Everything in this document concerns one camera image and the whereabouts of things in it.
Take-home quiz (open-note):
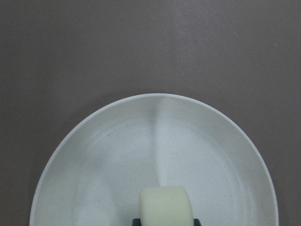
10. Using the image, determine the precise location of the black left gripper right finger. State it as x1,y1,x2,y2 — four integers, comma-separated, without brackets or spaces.
193,218,201,226

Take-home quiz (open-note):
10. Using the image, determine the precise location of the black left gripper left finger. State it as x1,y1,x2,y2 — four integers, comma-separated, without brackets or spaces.
132,218,142,226

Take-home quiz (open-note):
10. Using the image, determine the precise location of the white plate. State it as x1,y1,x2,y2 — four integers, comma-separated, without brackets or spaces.
29,94,279,226

